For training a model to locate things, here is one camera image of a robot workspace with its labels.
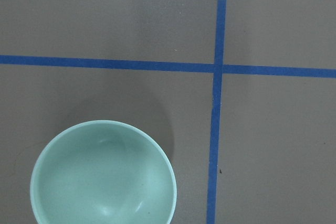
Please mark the green bowl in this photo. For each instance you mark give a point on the green bowl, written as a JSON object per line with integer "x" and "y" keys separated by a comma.
{"x": 103, "y": 172}

